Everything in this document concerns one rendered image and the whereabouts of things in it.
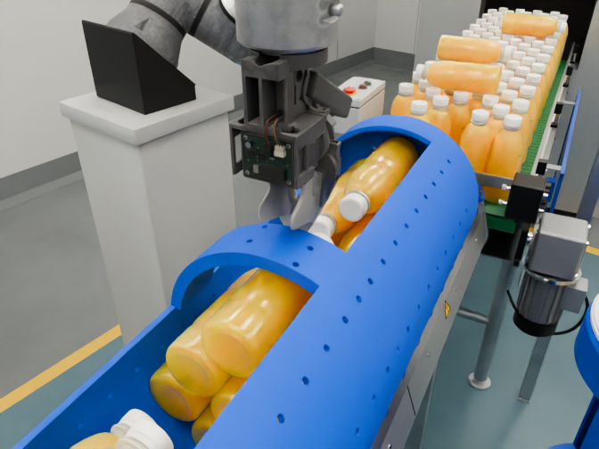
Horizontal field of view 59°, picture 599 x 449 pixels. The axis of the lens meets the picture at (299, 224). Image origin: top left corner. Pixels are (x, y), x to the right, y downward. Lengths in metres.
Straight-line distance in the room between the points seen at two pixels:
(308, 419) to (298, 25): 0.32
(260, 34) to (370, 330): 0.30
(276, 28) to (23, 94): 3.11
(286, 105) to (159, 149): 0.89
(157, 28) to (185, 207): 0.45
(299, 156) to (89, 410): 0.35
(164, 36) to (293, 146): 0.94
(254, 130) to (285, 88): 0.05
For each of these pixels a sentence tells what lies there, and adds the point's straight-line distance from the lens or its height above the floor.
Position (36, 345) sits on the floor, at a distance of 2.44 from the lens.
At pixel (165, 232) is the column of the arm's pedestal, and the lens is 1.43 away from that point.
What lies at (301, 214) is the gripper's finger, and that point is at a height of 1.27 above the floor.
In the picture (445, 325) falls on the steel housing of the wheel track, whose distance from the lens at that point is 1.04.
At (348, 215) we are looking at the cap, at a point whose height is 1.16.
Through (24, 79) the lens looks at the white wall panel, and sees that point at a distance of 3.50.
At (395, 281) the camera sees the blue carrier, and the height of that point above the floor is 1.18.
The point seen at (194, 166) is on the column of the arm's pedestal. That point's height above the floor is 0.94.
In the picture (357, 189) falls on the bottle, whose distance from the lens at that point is 0.77.
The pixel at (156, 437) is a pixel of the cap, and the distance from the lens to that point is 0.46.
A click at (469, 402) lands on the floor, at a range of 2.09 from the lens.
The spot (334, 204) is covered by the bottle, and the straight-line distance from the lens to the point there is 0.82.
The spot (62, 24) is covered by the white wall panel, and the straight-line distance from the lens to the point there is 3.58.
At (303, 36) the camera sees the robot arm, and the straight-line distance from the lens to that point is 0.45.
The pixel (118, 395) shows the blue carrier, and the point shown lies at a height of 1.07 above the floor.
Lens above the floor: 1.54
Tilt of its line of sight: 32 degrees down
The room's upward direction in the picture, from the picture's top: straight up
